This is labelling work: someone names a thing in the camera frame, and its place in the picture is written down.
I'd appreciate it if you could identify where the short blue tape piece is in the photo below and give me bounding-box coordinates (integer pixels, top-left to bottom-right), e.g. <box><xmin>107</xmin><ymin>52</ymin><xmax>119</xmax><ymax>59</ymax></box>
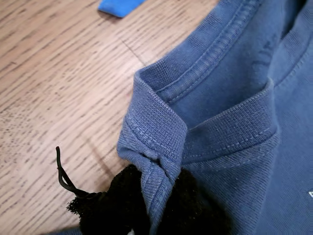
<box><xmin>97</xmin><ymin>0</ymin><xmax>145</xmax><ymax>19</ymax></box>

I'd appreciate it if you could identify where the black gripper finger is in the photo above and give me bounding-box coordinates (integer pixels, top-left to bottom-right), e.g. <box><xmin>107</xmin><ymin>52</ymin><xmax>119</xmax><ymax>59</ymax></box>
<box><xmin>156</xmin><ymin>168</ymin><xmax>232</xmax><ymax>235</ymax></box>
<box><xmin>66</xmin><ymin>164</ymin><xmax>151</xmax><ymax>235</ymax></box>

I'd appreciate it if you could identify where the blue printed T-shirt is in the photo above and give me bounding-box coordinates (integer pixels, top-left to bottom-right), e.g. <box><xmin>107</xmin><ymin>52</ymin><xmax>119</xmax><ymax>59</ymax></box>
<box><xmin>48</xmin><ymin>0</ymin><xmax>313</xmax><ymax>235</ymax></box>

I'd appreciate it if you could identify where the black cable tie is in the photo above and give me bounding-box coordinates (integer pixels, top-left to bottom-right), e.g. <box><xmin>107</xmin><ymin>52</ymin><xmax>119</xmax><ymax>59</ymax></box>
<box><xmin>55</xmin><ymin>146</ymin><xmax>99</xmax><ymax>197</ymax></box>

